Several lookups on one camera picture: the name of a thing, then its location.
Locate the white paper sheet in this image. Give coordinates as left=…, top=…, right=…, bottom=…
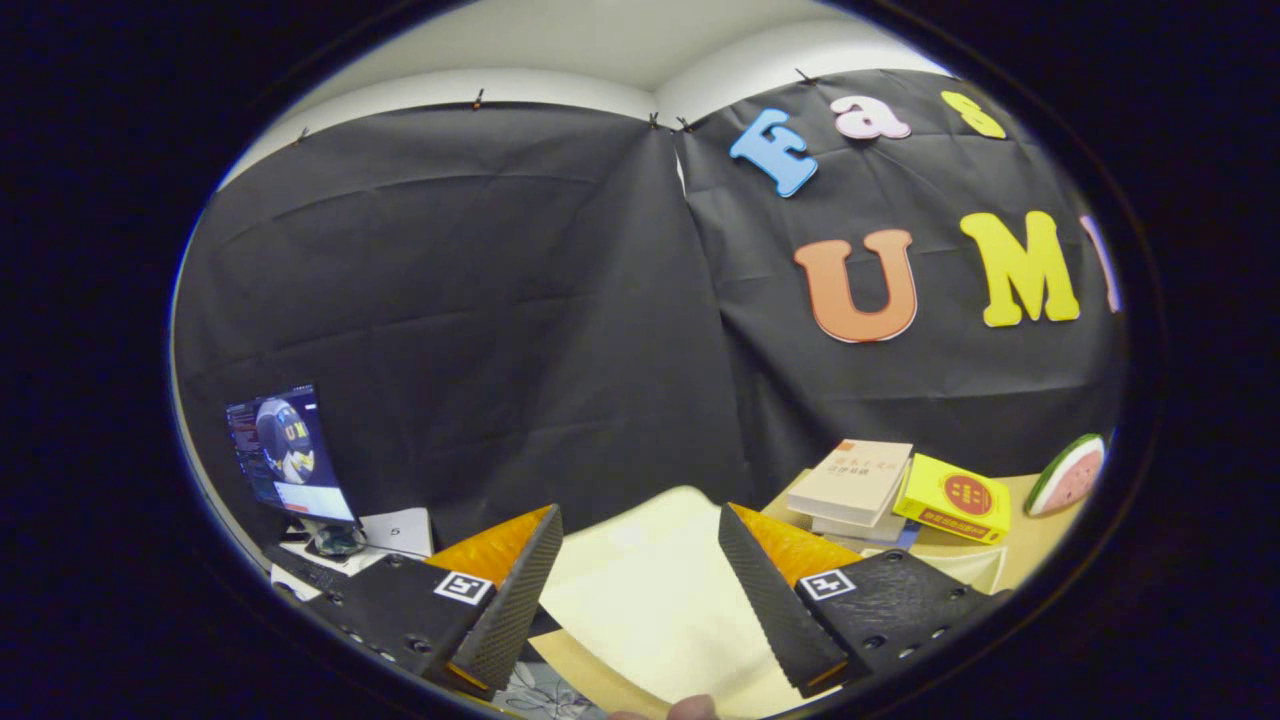
left=358, top=507, right=435, bottom=561

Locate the beige book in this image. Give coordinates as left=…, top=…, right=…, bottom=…
left=786, top=439, right=914, bottom=528

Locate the dark keyboard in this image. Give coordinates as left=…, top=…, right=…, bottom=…
left=262, top=543, right=351, bottom=593

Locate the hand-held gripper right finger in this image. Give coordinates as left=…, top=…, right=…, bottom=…
left=718, top=502, right=1011, bottom=699

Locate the cream fabric storage box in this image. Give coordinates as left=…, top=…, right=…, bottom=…
left=535, top=486, right=1007, bottom=719

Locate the computer monitor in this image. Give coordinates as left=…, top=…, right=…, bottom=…
left=225, top=384, right=358, bottom=526

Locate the watermelon slice plush toy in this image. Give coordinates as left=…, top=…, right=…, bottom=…
left=1024, top=433, right=1107, bottom=517

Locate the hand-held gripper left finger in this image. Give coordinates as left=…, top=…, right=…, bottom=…
left=300, top=503, right=564, bottom=699

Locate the white book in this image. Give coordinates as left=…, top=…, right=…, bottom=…
left=810, top=512, right=907, bottom=544

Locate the yellow book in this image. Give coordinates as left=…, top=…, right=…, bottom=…
left=892, top=453, right=1013, bottom=545

